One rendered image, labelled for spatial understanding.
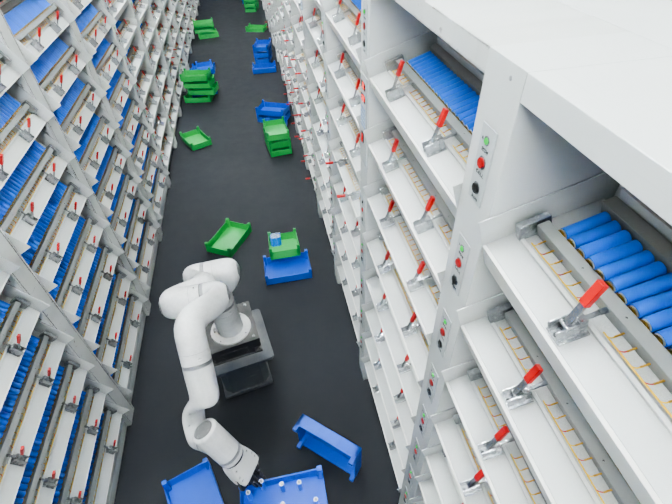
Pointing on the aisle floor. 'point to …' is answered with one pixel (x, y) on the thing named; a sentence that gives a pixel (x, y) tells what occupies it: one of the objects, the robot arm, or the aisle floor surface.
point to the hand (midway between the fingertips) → (257, 479)
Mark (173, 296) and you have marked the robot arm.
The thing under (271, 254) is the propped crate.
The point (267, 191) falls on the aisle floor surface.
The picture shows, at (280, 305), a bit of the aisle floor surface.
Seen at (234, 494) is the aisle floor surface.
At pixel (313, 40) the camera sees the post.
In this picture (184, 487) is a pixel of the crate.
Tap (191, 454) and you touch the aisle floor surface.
